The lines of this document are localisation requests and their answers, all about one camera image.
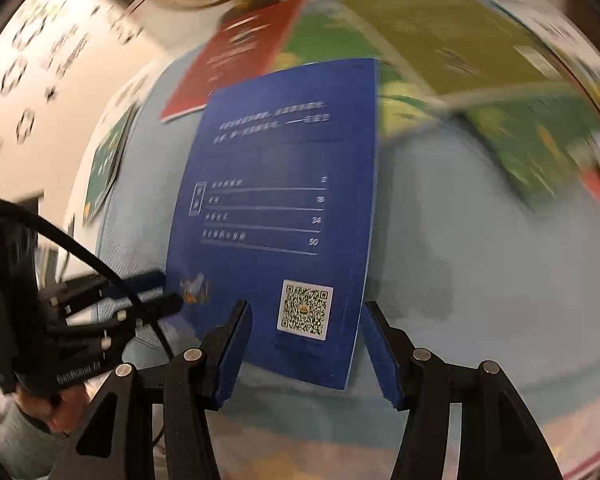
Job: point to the bright green insect book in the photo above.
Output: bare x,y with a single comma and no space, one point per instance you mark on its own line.
538,135

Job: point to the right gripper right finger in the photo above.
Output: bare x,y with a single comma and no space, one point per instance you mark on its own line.
499,438

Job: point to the light blue table mat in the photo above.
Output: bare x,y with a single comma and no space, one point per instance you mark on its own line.
469,268

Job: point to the person's left hand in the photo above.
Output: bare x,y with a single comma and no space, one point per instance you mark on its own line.
62,416

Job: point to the stack of sorted books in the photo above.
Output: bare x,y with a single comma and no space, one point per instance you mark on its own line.
105,164

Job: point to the olive green book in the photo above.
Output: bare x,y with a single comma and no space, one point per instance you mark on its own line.
455,47

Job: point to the red fairy tale book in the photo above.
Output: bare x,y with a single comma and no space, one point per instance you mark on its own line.
241,49

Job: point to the small dark blue book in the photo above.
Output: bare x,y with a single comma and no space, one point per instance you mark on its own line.
276,209

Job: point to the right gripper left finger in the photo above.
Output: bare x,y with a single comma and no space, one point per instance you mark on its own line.
114,437

